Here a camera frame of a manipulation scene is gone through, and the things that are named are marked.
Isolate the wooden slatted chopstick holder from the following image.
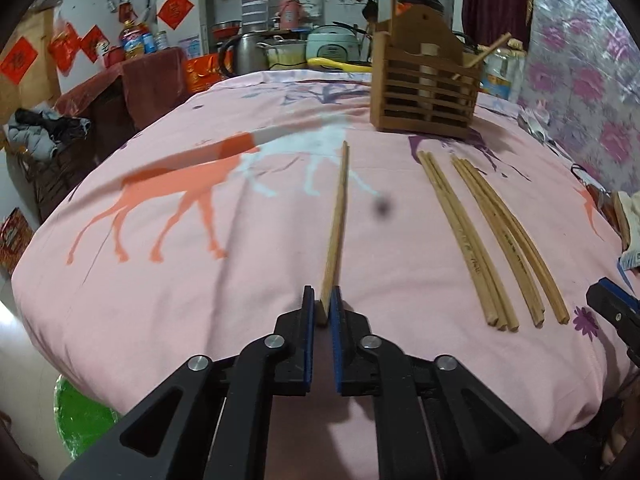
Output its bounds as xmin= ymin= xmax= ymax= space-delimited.
xmin=370 ymin=2 xmax=484 ymax=141

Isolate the green plastic basin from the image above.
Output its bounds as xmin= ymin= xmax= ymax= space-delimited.
xmin=54 ymin=374 xmax=123 ymax=461

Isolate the steel electric kettle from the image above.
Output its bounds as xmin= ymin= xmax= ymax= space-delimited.
xmin=218 ymin=32 xmax=266 ymax=80

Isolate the red printed box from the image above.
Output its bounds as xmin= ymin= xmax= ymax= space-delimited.
xmin=0 ymin=207 xmax=33 ymax=271

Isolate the dark frying pan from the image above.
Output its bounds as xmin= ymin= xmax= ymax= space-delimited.
xmin=332 ymin=21 xmax=376 ymax=37

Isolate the clear bottle yellow label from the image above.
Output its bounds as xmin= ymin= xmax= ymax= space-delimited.
xmin=482 ymin=40 xmax=526 ymax=103

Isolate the wooden chair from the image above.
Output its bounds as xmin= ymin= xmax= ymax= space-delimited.
xmin=17 ymin=150 xmax=93 ymax=206

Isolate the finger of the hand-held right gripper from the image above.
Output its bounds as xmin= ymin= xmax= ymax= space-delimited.
xmin=586 ymin=277 xmax=640 ymax=349

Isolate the floral foil wall covering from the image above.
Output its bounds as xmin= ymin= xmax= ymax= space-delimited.
xmin=517 ymin=0 xmax=640 ymax=196

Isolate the pink deer print cloth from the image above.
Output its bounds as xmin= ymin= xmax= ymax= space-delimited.
xmin=11 ymin=67 xmax=640 ymax=441

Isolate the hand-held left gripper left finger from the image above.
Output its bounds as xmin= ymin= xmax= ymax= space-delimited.
xmin=59 ymin=285 xmax=317 ymax=480

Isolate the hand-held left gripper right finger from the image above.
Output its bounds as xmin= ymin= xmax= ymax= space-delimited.
xmin=328 ymin=285 xmax=583 ymax=480

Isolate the steel cooking pot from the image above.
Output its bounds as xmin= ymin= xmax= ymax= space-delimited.
xmin=256 ymin=37 xmax=307 ymax=72

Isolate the red gift box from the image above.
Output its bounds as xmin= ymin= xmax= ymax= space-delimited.
xmin=185 ymin=55 xmax=233 ymax=93

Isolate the table with red cloth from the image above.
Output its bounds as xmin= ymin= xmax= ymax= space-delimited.
xmin=54 ymin=47 xmax=188 ymax=136

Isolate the red hanging ornament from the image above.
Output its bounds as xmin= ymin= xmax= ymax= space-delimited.
xmin=50 ymin=22 xmax=81 ymax=73

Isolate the stacked steel lunch container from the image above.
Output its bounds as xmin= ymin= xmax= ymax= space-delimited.
xmin=241 ymin=0 xmax=272 ymax=33

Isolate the small yellow frying pan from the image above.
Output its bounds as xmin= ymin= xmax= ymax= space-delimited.
xmin=307 ymin=57 xmax=373 ymax=74

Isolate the pink thermos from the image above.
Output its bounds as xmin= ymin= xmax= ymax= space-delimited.
xmin=278 ymin=0 xmax=302 ymax=31

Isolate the mint green rice cooker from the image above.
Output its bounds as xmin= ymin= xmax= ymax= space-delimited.
xmin=305 ymin=25 xmax=362 ymax=62

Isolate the red diamond paper decoration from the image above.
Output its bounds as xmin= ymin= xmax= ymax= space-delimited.
xmin=157 ymin=0 xmax=195 ymax=31
xmin=80 ymin=27 xmax=108 ymax=63
xmin=0 ymin=37 xmax=38 ymax=86

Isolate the cooking oil bottle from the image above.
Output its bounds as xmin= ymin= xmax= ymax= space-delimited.
xmin=119 ymin=20 xmax=146 ymax=58

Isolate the beige cloth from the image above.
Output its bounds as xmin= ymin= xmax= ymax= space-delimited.
xmin=614 ymin=191 xmax=640 ymax=261

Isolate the pile of dark clothes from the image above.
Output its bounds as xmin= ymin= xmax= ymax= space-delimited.
xmin=4 ymin=107 xmax=92 ymax=161

